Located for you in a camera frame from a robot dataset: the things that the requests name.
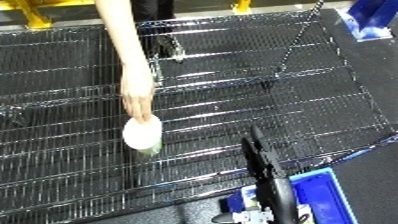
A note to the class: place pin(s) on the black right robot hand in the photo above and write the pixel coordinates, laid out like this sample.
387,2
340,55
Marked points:
275,190

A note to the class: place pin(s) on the person's hand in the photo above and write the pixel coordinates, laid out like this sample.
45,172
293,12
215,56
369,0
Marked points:
137,90

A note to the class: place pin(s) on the pale right robot arm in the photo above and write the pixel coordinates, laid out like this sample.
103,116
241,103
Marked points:
249,216

